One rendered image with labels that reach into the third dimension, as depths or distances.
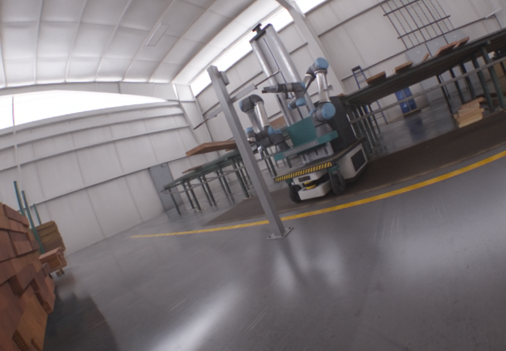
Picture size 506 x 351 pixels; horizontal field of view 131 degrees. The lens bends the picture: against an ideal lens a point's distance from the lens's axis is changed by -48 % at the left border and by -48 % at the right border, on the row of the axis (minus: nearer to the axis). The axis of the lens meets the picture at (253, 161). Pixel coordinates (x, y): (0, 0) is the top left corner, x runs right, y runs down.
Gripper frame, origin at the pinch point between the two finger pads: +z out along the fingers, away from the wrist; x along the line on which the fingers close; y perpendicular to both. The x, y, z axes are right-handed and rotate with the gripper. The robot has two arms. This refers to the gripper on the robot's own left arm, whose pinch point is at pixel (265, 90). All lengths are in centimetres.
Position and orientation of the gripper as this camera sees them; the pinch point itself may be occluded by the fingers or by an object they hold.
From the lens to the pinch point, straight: 170.9
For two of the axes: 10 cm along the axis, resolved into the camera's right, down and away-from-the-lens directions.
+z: -9.9, 1.6, -0.4
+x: 0.6, 1.4, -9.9
